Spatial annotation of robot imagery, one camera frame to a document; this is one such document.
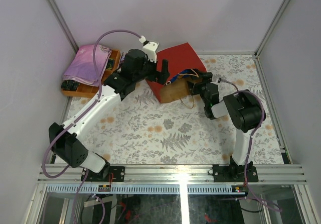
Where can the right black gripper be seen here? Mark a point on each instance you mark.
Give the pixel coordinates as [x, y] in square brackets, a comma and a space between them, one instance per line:
[193, 87]

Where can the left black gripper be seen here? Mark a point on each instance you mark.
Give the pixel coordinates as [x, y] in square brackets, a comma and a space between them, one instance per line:
[155, 71]

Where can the blue snack packet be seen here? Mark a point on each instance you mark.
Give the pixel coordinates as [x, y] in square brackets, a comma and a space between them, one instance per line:
[183, 74]

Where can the red paper bag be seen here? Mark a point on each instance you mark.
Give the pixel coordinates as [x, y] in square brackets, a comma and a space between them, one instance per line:
[180, 58]

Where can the purple snack packet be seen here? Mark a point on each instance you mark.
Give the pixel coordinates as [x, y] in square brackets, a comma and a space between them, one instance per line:
[122, 59]

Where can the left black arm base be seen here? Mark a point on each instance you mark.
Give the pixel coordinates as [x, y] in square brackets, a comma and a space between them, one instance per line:
[107, 174]

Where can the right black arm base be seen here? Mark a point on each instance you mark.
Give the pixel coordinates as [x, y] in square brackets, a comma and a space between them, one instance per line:
[234, 173]

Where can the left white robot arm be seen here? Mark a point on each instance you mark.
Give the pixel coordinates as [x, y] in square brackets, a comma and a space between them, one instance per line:
[66, 139]

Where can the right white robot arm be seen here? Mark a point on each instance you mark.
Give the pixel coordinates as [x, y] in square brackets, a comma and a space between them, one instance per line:
[244, 108]

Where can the floral table mat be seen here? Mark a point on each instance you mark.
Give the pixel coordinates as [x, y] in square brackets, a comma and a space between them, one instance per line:
[140, 130]

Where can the folded purple cloth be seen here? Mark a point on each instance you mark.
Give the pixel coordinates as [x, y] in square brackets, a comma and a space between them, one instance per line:
[82, 67]

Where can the dark patterned item in tray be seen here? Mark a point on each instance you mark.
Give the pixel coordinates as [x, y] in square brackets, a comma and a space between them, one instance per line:
[70, 85]

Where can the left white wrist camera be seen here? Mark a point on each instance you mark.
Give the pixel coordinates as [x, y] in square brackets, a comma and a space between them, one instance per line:
[149, 48]

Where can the aluminium front rail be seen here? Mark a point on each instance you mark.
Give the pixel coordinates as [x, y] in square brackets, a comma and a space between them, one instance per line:
[190, 174]

